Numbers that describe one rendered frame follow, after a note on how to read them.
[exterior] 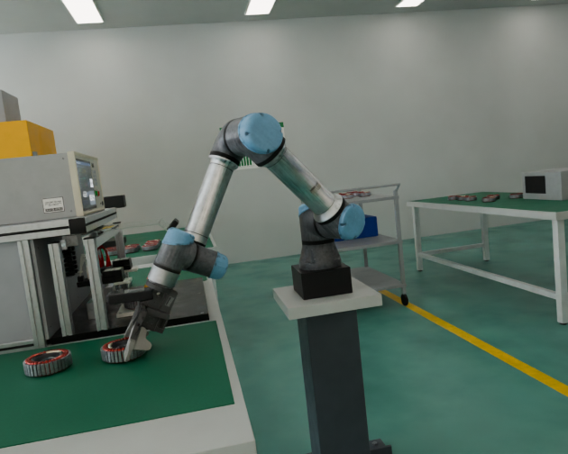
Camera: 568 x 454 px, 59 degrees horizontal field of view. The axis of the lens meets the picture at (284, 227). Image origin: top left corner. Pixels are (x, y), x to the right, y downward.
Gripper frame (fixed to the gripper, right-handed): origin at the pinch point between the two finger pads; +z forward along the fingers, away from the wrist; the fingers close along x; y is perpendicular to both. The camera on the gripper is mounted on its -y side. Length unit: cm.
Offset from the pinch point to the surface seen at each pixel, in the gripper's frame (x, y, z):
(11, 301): 26.2, -31.8, 2.6
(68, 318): 24.5, -15.5, 1.9
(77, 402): -24.3, -7.8, 5.8
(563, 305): 114, 265, -80
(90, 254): 24.1, -16.8, -18.2
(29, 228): 23.8, -35.0, -19.2
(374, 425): 62, 125, 16
